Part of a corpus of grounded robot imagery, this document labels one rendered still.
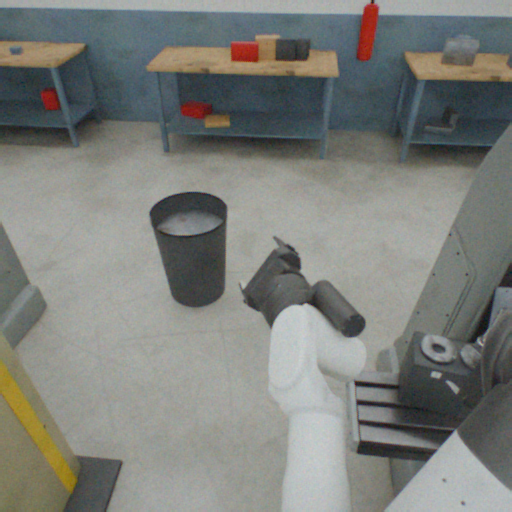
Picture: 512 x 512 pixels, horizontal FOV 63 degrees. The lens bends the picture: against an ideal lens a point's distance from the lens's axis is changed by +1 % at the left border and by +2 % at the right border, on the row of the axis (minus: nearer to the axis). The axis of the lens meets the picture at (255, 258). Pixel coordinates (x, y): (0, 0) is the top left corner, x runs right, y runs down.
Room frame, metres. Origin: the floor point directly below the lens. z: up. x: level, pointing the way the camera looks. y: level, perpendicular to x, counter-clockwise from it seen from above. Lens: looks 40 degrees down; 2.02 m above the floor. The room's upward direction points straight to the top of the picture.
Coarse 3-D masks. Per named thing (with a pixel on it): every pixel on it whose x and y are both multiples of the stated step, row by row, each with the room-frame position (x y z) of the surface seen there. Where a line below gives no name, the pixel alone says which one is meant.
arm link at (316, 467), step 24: (288, 432) 0.24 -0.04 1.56; (312, 432) 0.23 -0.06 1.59; (336, 432) 0.23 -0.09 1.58; (288, 456) 0.21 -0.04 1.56; (312, 456) 0.20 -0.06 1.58; (336, 456) 0.20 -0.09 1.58; (288, 480) 0.19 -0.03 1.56; (312, 480) 0.18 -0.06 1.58; (336, 480) 0.18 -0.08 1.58; (288, 504) 0.16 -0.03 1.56; (312, 504) 0.16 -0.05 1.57; (336, 504) 0.16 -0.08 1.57
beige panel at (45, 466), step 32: (0, 352) 0.83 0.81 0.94; (0, 384) 0.77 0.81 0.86; (32, 384) 0.87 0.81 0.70; (0, 416) 0.71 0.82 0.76; (32, 416) 0.80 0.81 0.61; (0, 448) 0.65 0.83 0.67; (32, 448) 0.73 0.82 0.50; (64, 448) 0.84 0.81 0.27; (0, 480) 0.59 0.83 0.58; (32, 480) 0.67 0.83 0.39; (64, 480) 0.76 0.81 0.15; (96, 480) 0.81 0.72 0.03
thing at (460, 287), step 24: (504, 144) 1.23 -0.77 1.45; (480, 168) 1.33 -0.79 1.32; (504, 168) 1.18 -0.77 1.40; (480, 192) 1.26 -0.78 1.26; (504, 192) 1.12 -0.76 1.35; (456, 216) 1.36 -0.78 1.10; (480, 216) 1.20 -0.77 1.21; (504, 216) 1.07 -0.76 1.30; (456, 240) 1.27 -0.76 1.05; (480, 240) 1.13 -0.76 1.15; (504, 240) 1.02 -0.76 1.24; (456, 264) 1.19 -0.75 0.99; (480, 264) 1.07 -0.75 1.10; (504, 264) 0.99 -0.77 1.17; (432, 288) 1.29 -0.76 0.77; (456, 288) 1.12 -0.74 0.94; (480, 288) 1.02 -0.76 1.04; (432, 312) 1.21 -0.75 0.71; (456, 312) 1.06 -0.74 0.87; (480, 312) 0.99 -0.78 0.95; (408, 336) 1.33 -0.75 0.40; (456, 336) 1.02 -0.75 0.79
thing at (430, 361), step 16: (416, 336) 0.75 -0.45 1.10; (432, 336) 0.74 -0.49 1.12; (416, 352) 0.70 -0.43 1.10; (432, 352) 0.69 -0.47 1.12; (448, 352) 0.69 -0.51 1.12; (464, 352) 0.69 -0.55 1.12; (400, 368) 0.77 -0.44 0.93; (416, 368) 0.66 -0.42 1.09; (432, 368) 0.65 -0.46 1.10; (448, 368) 0.65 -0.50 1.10; (464, 368) 0.65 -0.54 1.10; (400, 384) 0.71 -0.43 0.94; (416, 384) 0.66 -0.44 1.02; (432, 384) 0.65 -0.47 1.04; (400, 400) 0.66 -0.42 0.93; (416, 400) 0.65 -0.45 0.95; (432, 400) 0.64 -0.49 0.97; (448, 400) 0.63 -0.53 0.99; (464, 416) 0.61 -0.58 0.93
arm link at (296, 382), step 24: (288, 312) 0.36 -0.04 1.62; (288, 336) 0.33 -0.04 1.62; (312, 336) 0.32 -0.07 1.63; (288, 360) 0.30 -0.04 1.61; (312, 360) 0.29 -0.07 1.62; (288, 384) 0.27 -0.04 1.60; (312, 384) 0.27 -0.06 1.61; (288, 408) 0.26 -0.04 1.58; (312, 408) 0.25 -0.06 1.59; (336, 408) 0.25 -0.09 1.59
